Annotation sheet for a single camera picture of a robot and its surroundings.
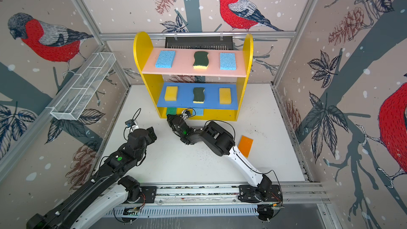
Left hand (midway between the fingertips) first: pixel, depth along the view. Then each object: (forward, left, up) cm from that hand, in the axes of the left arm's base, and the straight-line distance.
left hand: (151, 127), depth 80 cm
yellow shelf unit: (+49, -29, -19) cm, 60 cm away
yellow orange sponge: (+22, -40, -1) cm, 46 cm away
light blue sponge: (+19, -23, -14) cm, 33 cm away
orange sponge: (-4, -50, -14) cm, 52 cm away
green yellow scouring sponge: (+22, -24, -1) cm, 33 cm away
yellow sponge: (+22, -7, +1) cm, 23 cm away
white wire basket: (+3, +34, +16) cm, 38 cm away
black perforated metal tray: (+47, -24, +20) cm, 57 cm away
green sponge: (+20, -5, -14) cm, 25 cm away
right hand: (+14, -1, -12) cm, 19 cm away
